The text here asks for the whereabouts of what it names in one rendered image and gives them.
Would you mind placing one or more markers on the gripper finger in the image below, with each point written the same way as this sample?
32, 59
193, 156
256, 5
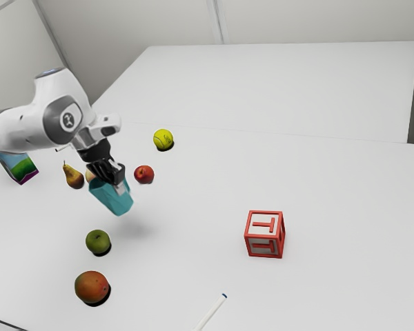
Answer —
97, 170
118, 174

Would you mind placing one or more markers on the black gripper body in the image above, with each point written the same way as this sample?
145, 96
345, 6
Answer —
94, 151

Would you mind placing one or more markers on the teal faceted mug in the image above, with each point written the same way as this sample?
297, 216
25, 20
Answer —
114, 201

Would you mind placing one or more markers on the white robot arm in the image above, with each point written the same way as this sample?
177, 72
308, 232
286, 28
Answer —
27, 124

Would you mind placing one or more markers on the pale peach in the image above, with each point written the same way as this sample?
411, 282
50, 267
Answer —
89, 176

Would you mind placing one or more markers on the yellow-brown pear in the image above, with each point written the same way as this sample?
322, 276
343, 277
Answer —
74, 178

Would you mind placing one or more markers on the red apple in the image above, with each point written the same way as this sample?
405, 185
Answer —
144, 174

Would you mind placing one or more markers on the yellow tennis ball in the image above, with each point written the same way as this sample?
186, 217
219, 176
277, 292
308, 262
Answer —
163, 138

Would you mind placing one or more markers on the green apple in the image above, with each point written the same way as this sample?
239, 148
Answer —
97, 240

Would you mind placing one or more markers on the blue green purple carton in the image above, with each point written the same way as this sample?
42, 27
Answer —
17, 167

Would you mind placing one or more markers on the red-green mango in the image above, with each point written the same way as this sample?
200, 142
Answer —
91, 286

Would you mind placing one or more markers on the red letter block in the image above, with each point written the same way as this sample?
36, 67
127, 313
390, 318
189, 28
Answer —
264, 234

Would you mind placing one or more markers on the white marker pen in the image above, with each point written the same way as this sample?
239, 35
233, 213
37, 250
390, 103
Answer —
210, 313

